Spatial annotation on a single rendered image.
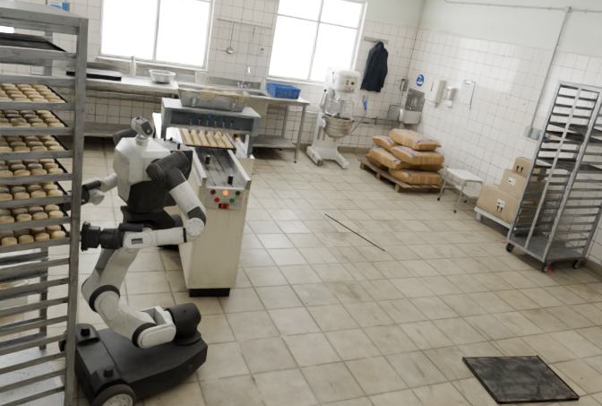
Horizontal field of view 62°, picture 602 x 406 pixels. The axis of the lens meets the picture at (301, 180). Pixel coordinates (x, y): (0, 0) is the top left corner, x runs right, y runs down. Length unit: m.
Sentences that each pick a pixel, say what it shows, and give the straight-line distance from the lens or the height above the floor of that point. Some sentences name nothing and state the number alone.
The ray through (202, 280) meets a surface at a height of 0.15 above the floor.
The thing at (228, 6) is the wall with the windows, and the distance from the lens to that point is 7.21.
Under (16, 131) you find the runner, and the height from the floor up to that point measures 1.41.
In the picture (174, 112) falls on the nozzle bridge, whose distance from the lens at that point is 3.89.
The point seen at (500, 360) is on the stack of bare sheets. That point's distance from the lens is 3.82.
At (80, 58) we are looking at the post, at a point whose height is 1.68.
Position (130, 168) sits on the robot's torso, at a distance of 2.28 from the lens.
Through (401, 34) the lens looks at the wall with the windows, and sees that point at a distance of 8.39.
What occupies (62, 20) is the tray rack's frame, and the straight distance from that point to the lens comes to 1.93.
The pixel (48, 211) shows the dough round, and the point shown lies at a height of 1.05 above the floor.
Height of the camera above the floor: 1.94
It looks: 18 degrees down
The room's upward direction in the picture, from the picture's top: 10 degrees clockwise
